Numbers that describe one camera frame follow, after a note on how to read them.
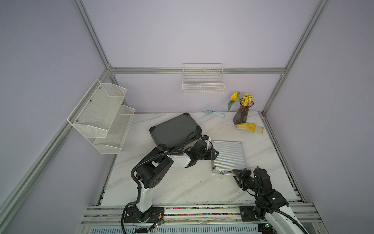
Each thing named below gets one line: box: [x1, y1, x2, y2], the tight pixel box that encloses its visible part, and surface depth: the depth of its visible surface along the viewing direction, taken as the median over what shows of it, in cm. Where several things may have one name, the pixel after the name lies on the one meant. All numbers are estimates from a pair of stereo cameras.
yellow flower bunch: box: [241, 92, 255, 108], surface depth 98 cm
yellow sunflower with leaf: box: [227, 91, 241, 114], surface depth 98 cm
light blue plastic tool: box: [202, 110, 225, 118], surface depth 124 cm
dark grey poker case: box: [149, 112, 203, 151], surface depth 102 cm
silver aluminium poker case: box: [211, 139, 246, 176], surface depth 92 cm
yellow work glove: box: [235, 122, 264, 135], surface depth 110 cm
